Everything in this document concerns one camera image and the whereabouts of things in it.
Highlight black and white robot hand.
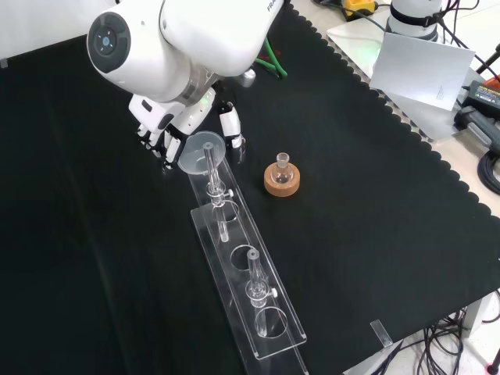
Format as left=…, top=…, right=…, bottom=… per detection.
left=128, top=80, right=247, bottom=171

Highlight clear plastic funnel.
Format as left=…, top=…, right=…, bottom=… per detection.
left=178, top=130, right=227, bottom=177

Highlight clear acrylic funnel stand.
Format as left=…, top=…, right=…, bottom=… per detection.
left=187, top=141, right=309, bottom=375

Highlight small round-bottom glass flask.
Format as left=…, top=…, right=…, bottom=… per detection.
left=272, top=152, right=295, bottom=186

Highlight yellow stop button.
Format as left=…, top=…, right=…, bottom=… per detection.
left=341, top=0, right=380, bottom=21

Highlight clear cloth clip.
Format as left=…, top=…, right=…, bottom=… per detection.
left=370, top=319, right=393, bottom=347

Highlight grey and black power tool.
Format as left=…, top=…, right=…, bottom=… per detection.
left=454, top=105, right=500, bottom=150

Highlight black power adapter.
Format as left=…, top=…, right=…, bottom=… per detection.
left=462, top=79, right=500, bottom=113

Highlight green cable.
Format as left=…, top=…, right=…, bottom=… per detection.
left=255, top=35, right=290, bottom=80

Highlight brown cork ring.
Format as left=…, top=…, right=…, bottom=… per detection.
left=263, top=163, right=301, bottom=199

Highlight grey base plate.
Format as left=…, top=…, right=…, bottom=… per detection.
left=325, top=15, right=470, bottom=144

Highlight coiled black cable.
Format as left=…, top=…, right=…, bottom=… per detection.
left=477, top=149, right=500, bottom=193

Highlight loose black floor cables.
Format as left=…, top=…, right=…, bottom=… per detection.
left=374, top=306, right=500, bottom=375

